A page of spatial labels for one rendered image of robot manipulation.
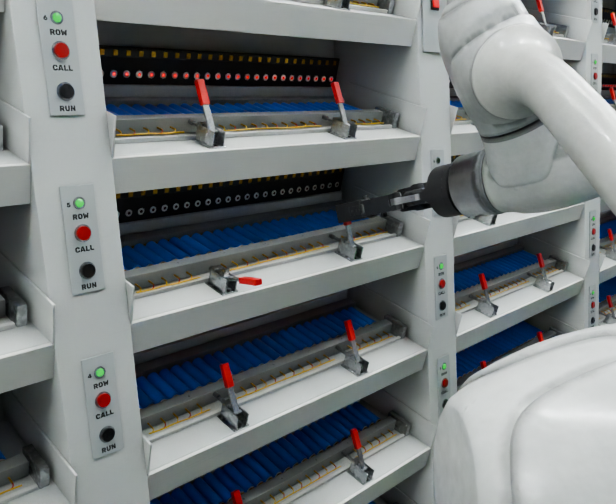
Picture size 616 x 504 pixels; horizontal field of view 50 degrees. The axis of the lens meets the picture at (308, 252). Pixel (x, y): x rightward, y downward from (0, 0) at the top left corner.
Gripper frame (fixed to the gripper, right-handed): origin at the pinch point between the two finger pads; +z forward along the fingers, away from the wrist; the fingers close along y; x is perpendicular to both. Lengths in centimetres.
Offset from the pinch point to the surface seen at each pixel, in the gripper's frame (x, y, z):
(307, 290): -10.7, -11.8, 2.8
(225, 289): -7.3, -27.6, 1.8
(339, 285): -11.4, -4.3, 3.2
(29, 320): -5, -52, 7
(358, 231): -3.6, 7.7, 7.6
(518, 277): -23, 65, 11
